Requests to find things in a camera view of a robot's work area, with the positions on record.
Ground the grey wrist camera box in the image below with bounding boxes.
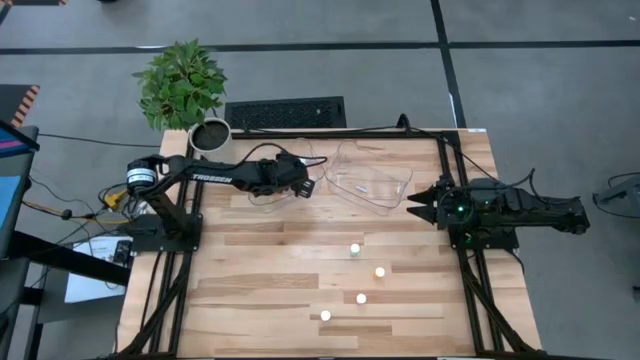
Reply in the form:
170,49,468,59
469,177,502,201

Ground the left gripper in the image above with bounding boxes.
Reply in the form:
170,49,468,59
272,151,318,200

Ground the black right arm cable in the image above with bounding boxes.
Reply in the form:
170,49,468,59
494,168,539,194

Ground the yellow cable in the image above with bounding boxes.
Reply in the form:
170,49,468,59
22,187,132,225

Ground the white plant pot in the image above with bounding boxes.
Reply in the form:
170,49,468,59
187,117,234,161

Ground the black floor vent grille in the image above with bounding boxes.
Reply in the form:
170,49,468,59
223,95,348,131

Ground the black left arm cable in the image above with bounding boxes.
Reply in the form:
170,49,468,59
237,142,330,171

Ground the orange black striped mat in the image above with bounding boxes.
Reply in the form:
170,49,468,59
0,83,41,129

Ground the thin black floor cable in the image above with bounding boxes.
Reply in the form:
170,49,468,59
37,132,162,150

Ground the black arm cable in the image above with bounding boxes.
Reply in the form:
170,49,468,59
494,168,539,194
237,142,330,171

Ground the black aluminium table frame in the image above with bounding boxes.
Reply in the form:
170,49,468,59
107,128,551,360

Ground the green leafy plant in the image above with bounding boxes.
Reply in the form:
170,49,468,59
131,38,229,133

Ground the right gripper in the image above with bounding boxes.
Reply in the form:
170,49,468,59
406,174,472,232

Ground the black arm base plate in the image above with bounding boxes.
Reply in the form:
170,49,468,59
130,212,204,254
447,227,520,252

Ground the white paper sheet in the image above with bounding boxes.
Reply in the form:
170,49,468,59
63,234,134,305

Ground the black side desk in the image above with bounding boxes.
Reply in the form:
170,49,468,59
0,229,132,360

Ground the small black device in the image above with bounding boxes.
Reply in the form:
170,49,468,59
113,240,133,266

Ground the grey metal stand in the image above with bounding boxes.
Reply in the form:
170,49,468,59
592,171,640,220

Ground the blue display screen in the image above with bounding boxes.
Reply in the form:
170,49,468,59
0,119,41,259

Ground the black power cable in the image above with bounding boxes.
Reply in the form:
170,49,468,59
397,113,501,179

